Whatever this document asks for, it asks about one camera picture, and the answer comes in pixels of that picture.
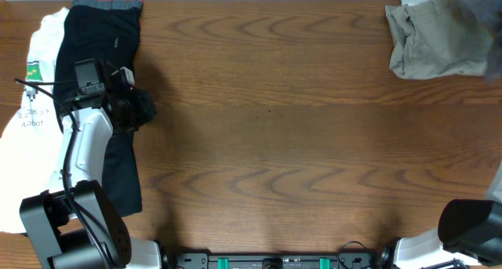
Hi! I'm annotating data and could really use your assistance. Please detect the grey shorts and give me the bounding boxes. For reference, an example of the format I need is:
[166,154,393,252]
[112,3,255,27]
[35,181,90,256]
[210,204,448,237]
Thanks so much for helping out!
[452,0,501,82]

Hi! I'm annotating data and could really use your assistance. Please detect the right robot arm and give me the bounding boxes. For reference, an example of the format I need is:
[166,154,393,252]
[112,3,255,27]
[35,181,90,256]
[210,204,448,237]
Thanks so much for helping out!
[389,170,501,269]

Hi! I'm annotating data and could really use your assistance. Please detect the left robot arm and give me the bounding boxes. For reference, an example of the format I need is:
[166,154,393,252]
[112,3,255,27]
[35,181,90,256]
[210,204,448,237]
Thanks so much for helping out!
[20,59,164,268]

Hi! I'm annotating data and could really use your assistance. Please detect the black shorts red waistband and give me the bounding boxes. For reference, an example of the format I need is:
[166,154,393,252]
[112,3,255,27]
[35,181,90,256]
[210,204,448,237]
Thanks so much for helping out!
[53,0,144,217]

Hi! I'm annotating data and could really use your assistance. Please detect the white printed t-shirt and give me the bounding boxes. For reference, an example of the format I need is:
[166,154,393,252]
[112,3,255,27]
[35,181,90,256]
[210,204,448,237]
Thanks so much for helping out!
[1,7,69,234]

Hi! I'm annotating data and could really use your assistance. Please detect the khaki folded shorts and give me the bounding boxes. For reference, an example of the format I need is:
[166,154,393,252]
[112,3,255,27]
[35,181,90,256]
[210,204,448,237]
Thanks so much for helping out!
[385,0,486,80]

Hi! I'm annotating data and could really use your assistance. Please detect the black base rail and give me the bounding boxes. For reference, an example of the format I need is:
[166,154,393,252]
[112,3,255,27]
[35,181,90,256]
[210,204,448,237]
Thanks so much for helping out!
[161,241,396,269]

